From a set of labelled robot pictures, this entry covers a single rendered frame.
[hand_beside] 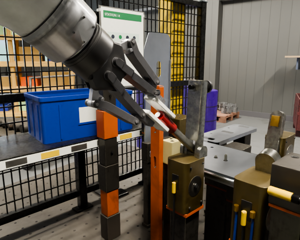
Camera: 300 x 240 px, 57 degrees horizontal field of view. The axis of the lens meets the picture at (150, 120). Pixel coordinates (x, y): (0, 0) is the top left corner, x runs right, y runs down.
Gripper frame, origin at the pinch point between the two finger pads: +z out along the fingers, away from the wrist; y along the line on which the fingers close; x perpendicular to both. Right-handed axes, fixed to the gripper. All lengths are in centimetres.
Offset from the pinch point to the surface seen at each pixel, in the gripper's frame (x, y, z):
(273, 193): -23.4, -6.7, 2.3
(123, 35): 54, 37, 16
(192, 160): -2.2, -3.2, 13.4
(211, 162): 1.9, 1.1, 27.1
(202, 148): -2.7, 0.1, 14.3
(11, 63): 524, 91, 109
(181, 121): 23.4, 13.6, 34.6
